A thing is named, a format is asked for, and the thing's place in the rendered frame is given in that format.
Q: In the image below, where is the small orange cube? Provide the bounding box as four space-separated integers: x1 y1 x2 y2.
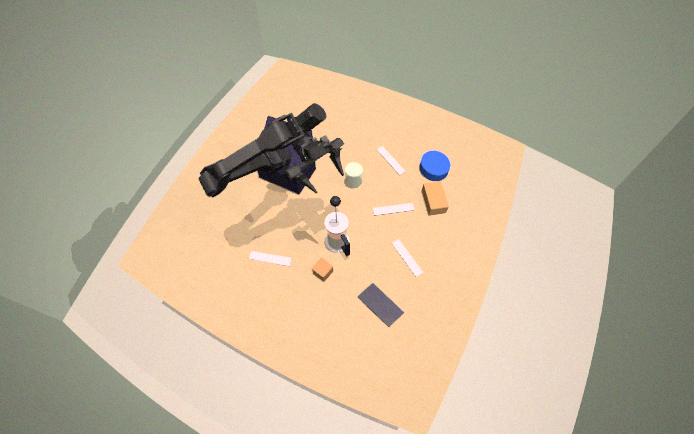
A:
312 258 333 282

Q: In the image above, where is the french press coffee maker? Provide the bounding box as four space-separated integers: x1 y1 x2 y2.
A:
325 196 350 257

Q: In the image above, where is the orange rectangular block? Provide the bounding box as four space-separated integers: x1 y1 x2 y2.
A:
421 181 449 216

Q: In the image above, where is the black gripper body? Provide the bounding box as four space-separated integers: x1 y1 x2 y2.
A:
283 133 344 182

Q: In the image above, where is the dark grey flat rectangular pad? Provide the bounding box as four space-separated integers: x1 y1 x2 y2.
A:
357 283 404 328

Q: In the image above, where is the blue cylinder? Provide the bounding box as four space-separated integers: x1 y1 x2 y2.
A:
420 150 451 181

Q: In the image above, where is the pale yellow cylinder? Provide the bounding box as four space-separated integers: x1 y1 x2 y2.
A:
345 163 363 188

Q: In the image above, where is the white flat bar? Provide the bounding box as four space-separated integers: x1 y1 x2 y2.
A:
373 203 415 216
376 146 406 176
392 239 423 277
249 251 292 267

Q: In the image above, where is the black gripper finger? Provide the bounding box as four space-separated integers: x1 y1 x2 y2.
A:
292 172 318 194
328 147 344 176

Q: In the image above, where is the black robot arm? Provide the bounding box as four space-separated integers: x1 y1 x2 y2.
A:
198 103 331 197

